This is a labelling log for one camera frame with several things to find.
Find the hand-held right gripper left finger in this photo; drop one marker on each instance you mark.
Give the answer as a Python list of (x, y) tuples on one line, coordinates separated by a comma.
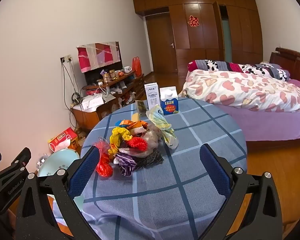
[(86, 170)]

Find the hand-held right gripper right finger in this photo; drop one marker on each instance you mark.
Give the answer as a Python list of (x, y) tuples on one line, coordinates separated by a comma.
[(212, 170)]

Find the red plastic bag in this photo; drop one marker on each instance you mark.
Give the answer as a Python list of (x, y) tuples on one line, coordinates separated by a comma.
[(103, 165)]

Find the light blue paw-print bin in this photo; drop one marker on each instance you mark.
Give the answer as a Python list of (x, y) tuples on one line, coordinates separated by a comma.
[(57, 158)]

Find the purple foil wrapper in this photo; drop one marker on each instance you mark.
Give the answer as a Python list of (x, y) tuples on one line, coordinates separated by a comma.
[(125, 163)]

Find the red foam mesh net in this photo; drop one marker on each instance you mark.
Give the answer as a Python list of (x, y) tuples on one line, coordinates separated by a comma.
[(137, 143)]

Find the orange snack wrapper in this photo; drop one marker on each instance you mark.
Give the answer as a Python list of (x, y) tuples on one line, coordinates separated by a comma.
[(126, 123)]

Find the clear plastic bag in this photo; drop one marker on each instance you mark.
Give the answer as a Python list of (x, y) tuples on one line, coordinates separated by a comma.
[(150, 138)]

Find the blue plaid tablecloth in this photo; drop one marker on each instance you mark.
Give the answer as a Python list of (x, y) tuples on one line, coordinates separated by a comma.
[(190, 140)]

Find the red cardboard box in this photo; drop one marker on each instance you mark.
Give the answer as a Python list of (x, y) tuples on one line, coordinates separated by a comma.
[(62, 138)]

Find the white flat box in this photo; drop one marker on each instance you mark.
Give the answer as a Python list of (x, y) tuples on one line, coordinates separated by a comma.
[(92, 103)]

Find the purple bedsheet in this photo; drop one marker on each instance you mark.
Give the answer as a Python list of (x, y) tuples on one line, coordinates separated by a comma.
[(270, 123)]

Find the red round tin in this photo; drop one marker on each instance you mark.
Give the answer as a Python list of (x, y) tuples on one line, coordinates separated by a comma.
[(90, 90)]

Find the blue drink carton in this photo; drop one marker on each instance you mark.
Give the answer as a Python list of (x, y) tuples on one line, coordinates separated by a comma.
[(169, 101)]

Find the dark snack packet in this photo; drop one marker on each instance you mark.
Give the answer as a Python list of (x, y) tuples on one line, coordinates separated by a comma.
[(140, 105)]

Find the wooden television cabinet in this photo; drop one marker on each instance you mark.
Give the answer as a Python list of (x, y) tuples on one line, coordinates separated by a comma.
[(120, 90)]

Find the gold lidded jar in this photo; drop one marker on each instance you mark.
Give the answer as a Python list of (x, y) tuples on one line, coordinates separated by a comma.
[(105, 78), (112, 75)]

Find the white milk carton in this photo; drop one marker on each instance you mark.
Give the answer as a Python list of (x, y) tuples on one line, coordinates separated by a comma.
[(152, 96)]

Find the black television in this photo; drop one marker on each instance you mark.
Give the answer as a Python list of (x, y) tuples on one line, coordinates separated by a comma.
[(100, 73)]

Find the folded floral striped blanket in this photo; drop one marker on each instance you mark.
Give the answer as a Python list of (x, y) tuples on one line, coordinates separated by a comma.
[(227, 66)]

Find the white floral mug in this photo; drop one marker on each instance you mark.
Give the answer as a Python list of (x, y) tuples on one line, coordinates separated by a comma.
[(127, 69)]

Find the red pink television cloth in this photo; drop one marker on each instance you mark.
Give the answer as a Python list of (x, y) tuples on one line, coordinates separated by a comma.
[(97, 56)]

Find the orange plastic bag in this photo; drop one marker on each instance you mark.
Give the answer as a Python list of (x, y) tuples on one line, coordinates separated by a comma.
[(137, 66)]

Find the brown wooden door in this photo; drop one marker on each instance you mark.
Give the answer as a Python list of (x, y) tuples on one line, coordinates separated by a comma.
[(161, 45)]

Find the wooden bed headboard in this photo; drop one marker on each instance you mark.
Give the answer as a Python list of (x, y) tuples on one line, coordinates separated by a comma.
[(290, 58)]

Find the red paper-cut decoration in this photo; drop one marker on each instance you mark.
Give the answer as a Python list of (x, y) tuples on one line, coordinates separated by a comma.
[(193, 21)]

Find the brown wooden wardrobe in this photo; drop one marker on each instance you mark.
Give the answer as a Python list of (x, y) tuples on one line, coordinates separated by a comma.
[(205, 5)]

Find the wall power socket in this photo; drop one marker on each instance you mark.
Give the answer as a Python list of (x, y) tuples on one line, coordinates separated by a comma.
[(67, 58)]

